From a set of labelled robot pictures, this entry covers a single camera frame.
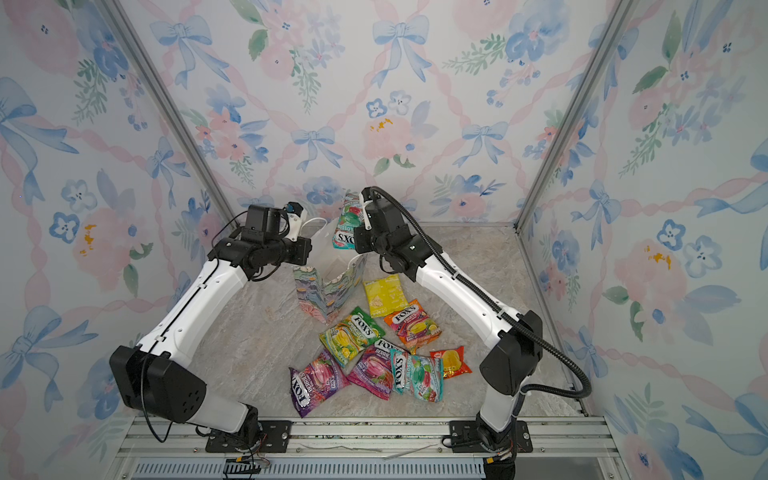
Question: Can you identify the green Fox's lemon bag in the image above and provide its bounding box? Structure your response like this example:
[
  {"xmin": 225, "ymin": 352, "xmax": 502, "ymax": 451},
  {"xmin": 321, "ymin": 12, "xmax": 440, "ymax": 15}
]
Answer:
[{"xmin": 319, "ymin": 307, "xmax": 385, "ymax": 368}]

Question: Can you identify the teal mint Fox's bag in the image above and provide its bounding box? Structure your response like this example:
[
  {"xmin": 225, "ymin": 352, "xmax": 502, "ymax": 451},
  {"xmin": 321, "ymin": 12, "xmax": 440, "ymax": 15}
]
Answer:
[
  {"xmin": 390, "ymin": 349, "xmax": 444, "ymax": 403},
  {"xmin": 332, "ymin": 191, "xmax": 364, "ymax": 250}
]

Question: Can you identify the corner aluminium post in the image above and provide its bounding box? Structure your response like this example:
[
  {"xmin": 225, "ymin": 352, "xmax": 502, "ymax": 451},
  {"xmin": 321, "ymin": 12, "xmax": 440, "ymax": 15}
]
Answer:
[
  {"xmin": 95, "ymin": 0, "xmax": 235, "ymax": 219},
  {"xmin": 514, "ymin": 0, "xmax": 636, "ymax": 234}
]

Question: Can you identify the orange Fox's fruits bag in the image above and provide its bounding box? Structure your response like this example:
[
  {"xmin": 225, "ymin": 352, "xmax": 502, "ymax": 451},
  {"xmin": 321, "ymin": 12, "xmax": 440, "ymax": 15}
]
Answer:
[{"xmin": 384, "ymin": 299, "xmax": 442, "ymax": 354}]

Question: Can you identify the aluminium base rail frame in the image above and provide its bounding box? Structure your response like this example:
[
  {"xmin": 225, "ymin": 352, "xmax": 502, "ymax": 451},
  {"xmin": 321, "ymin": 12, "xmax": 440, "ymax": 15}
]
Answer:
[{"xmin": 106, "ymin": 417, "xmax": 629, "ymax": 479}]

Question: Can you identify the left corner aluminium post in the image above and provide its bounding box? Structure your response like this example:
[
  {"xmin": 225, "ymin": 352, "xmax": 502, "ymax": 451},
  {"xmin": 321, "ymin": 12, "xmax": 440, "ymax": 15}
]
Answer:
[{"xmin": 95, "ymin": 0, "xmax": 235, "ymax": 219}]

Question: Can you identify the black corrugated cable conduit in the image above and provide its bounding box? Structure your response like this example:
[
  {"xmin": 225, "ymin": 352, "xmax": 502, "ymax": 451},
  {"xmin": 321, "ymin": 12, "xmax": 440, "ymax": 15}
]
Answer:
[{"xmin": 367, "ymin": 185, "xmax": 593, "ymax": 401}]

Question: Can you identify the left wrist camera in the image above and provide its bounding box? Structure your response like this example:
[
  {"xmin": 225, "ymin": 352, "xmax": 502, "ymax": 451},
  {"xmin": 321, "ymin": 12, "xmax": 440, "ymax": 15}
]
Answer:
[{"xmin": 284, "ymin": 202, "xmax": 308, "ymax": 241}]

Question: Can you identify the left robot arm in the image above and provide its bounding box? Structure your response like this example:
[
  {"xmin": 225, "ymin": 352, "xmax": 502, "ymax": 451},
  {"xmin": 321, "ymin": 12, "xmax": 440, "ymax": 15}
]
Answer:
[{"xmin": 109, "ymin": 202, "xmax": 311, "ymax": 444}]

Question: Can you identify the right corner aluminium post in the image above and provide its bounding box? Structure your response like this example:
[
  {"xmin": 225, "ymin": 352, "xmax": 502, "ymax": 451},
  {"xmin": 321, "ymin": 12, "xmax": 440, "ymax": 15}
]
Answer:
[{"xmin": 514, "ymin": 0, "xmax": 636, "ymax": 234}]

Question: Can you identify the red small snack packet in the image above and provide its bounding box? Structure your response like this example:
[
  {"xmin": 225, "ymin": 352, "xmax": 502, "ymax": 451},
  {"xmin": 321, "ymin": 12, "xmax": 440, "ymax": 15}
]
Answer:
[{"xmin": 430, "ymin": 346, "xmax": 472, "ymax": 379}]

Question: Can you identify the yellow snack packet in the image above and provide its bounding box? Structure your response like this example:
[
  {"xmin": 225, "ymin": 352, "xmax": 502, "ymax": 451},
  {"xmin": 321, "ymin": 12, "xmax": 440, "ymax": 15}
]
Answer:
[{"xmin": 364, "ymin": 274, "xmax": 409, "ymax": 318}]

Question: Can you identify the purple fox's berries bag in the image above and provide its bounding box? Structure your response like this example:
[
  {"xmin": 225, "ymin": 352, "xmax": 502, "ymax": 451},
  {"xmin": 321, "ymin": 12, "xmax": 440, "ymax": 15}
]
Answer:
[
  {"xmin": 289, "ymin": 349, "xmax": 349, "ymax": 418},
  {"xmin": 346, "ymin": 339, "xmax": 404, "ymax": 400}
]

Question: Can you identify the floral paper gift bag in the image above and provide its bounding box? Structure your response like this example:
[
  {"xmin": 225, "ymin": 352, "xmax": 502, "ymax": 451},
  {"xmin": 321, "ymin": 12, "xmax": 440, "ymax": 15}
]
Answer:
[{"xmin": 293, "ymin": 217, "xmax": 366, "ymax": 324}]

